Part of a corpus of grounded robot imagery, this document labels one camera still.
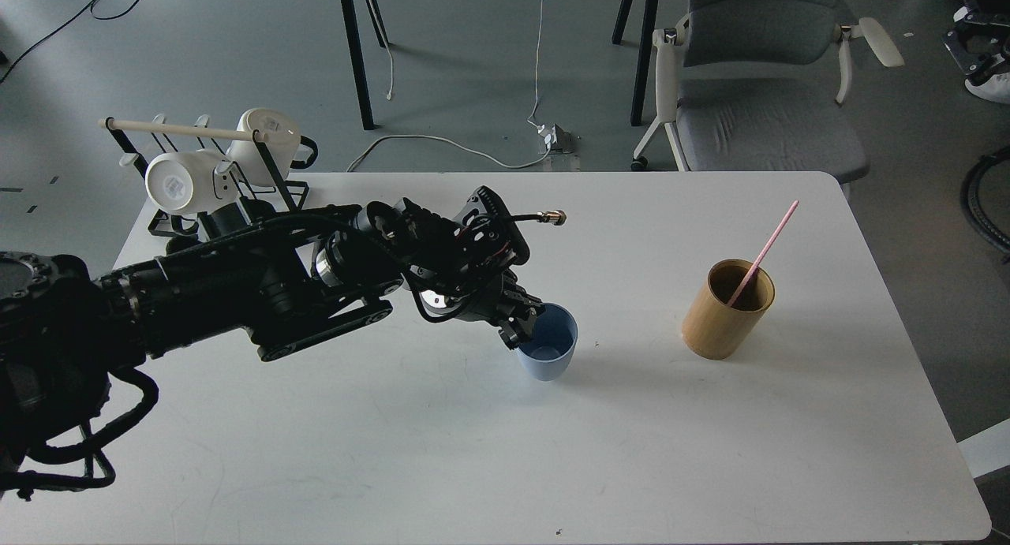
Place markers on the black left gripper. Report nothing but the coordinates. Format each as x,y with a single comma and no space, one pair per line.
467,260

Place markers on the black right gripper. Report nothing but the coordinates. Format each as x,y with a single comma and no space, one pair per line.
978,39

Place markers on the blue plastic cup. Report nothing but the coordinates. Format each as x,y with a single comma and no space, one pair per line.
548,355

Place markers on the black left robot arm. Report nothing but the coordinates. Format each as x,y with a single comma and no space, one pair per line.
72,345

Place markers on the white shoe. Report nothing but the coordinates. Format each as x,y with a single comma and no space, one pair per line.
995,89

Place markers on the bamboo cylinder holder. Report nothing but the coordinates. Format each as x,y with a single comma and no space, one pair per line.
727,307

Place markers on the grey office chair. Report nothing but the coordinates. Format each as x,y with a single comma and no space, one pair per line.
758,124

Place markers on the black table legs right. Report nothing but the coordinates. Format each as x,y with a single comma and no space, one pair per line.
644,54

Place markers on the black table legs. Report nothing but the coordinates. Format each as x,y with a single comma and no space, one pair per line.
357,63
644,54

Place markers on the white mug upper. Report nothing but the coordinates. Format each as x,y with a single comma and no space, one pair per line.
288,148

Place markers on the white mug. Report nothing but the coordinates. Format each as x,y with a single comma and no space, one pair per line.
288,148
186,183

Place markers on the white mug lower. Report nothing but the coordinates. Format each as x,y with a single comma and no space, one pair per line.
186,183

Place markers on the black table legs left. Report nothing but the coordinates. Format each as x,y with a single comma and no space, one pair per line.
357,63

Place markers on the black wire mug rack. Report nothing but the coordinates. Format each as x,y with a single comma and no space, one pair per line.
142,141

